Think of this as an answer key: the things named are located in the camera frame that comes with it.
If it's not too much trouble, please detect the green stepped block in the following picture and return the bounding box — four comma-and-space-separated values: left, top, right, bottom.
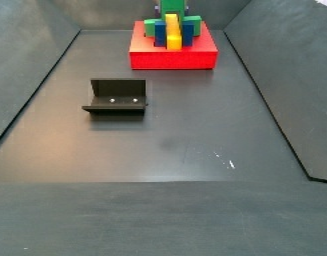
143, 0, 203, 38

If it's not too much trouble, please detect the red base board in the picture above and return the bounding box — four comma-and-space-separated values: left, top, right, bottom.
129, 21, 219, 70

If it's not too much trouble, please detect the yellow long bar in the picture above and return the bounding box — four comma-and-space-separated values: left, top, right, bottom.
165, 14, 182, 50

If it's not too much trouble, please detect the black fixture bracket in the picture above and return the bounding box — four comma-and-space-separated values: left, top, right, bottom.
82, 78, 147, 113

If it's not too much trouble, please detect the blue post far right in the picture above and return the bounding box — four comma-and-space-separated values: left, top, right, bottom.
155, 21, 166, 47

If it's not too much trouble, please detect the blue post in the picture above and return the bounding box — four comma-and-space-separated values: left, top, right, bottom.
182, 21, 194, 47
155, 21, 166, 47

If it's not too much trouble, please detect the blue post far left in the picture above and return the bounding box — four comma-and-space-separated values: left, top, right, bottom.
182, 21, 194, 47

